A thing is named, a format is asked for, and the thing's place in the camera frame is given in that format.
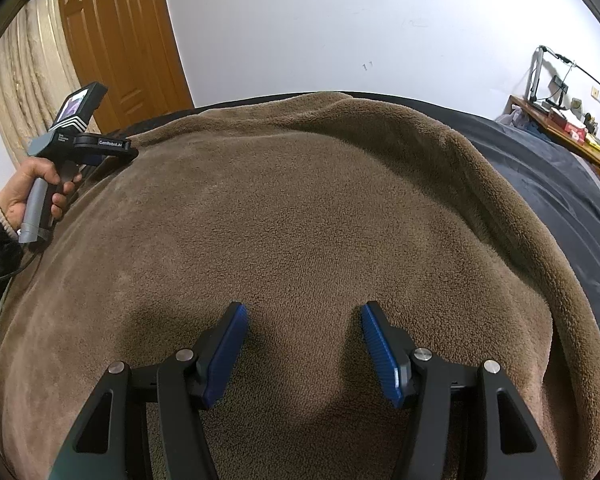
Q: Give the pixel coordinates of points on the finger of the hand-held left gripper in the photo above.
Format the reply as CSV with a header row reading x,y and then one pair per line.
x,y
110,144

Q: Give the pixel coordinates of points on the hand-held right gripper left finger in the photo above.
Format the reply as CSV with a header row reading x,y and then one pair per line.
x,y
225,355

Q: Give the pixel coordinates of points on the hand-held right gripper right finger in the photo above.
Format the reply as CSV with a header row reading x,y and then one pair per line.
x,y
382,355

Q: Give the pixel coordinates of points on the brown fleece garment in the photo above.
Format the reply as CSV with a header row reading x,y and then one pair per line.
x,y
305,235

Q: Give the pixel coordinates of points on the person's left hand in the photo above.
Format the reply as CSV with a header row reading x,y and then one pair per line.
x,y
17,200

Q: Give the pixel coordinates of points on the cream curtain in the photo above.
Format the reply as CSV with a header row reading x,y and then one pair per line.
x,y
30,85

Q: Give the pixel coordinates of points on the wooden door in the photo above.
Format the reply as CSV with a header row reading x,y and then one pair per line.
x,y
125,35

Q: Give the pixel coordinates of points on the clear plastic bag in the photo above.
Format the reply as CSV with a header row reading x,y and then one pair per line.
x,y
512,119

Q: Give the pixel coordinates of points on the red box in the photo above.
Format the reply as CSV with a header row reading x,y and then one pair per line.
x,y
570,127

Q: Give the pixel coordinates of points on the yellow packet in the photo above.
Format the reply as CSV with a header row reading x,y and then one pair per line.
x,y
594,144

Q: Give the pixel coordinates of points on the black desk lamp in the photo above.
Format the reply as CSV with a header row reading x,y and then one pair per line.
x,y
536,75

